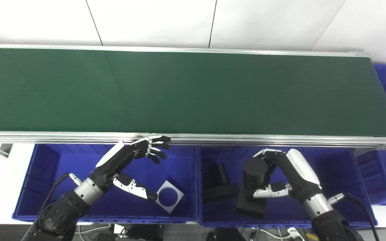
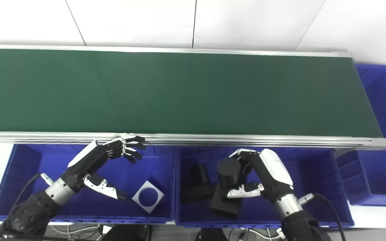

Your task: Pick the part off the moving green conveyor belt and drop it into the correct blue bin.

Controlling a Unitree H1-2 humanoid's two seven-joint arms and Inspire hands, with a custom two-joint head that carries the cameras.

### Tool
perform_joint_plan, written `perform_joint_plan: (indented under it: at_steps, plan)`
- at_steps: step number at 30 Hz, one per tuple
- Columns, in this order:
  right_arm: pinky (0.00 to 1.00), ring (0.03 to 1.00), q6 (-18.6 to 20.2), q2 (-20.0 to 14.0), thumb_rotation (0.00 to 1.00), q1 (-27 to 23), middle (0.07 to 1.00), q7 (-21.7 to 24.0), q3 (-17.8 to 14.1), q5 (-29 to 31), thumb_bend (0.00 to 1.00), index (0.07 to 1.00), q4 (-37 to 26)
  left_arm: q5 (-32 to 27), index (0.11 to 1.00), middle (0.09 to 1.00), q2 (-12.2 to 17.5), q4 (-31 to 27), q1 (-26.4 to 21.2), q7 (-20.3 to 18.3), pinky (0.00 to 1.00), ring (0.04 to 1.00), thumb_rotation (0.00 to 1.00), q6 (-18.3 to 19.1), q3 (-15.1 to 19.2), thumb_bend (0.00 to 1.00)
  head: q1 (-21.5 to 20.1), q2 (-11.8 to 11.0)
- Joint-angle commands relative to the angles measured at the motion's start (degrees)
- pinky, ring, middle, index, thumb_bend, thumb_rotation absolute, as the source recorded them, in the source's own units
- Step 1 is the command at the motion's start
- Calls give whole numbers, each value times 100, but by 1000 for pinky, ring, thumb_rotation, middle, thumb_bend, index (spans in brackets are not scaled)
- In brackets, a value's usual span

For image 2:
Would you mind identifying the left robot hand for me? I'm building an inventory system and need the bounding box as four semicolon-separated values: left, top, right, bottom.
61;135;146;201

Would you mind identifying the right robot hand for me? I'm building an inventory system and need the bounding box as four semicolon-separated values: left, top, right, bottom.
227;148;295;202

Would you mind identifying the black cylinder-on-block part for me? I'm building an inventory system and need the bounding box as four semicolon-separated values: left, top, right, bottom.
210;157;247;220

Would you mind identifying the blue plastic bin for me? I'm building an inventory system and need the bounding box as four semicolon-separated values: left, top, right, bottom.
0;144;175;224
335;64;386;207
175;146;354;229

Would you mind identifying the green conveyor belt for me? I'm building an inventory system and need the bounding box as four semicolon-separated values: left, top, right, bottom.
0;44;386;150

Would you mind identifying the grey square plate with hole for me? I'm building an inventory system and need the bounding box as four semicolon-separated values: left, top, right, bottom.
132;180;165;214

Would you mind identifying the black robot body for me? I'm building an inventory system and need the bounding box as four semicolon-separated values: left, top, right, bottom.
101;224;153;241

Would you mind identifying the white floor cable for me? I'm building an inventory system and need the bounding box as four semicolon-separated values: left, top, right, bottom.
242;229;282;241
51;224;104;235

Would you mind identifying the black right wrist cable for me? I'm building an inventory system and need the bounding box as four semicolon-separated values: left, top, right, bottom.
299;192;347;241

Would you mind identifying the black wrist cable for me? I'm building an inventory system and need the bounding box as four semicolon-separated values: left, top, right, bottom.
0;172;54;235
299;192;347;241

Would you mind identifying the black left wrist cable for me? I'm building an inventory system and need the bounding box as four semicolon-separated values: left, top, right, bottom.
0;172;54;235

